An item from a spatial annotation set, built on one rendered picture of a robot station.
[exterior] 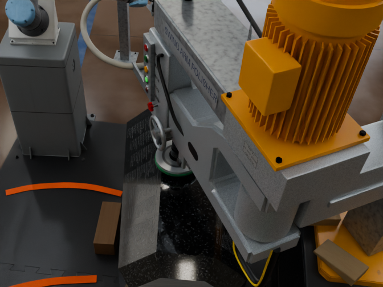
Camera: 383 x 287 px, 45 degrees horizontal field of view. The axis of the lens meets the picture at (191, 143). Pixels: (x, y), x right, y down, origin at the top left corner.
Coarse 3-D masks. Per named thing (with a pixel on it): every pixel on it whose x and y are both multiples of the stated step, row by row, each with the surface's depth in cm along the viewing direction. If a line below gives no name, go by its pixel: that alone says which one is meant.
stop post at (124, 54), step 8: (120, 8) 373; (128, 8) 379; (120, 16) 378; (128, 16) 383; (120, 24) 384; (128, 24) 387; (120, 32) 390; (128, 32) 391; (120, 40) 395; (128, 40) 395; (120, 48) 401; (128, 48) 401; (120, 56) 407; (128, 56) 407; (136, 56) 414
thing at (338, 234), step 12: (324, 228) 207; (336, 228) 207; (324, 240) 202; (336, 240) 203; (348, 240) 203; (348, 252) 199; (360, 252) 199; (324, 264) 194; (372, 264) 196; (324, 276) 193; (336, 276) 191; (372, 276) 192
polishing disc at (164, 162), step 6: (168, 144) 225; (168, 150) 222; (156, 156) 219; (162, 156) 219; (168, 156) 220; (162, 162) 217; (168, 162) 217; (174, 162) 217; (162, 168) 215; (168, 168) 214; (174, 168) 215; (180, 168) 215; (186, 168) 215
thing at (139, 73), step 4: (132, 64) 229; (136, 68) 225; (136, 72) 226; (140, 72) 223; (136, 76) 228; (140, 76) 221; (140, 80) 223; (172, 140) 201; (176, 144) 198; (180, 160) 189; (180, 164) 190; (188, 168) 191
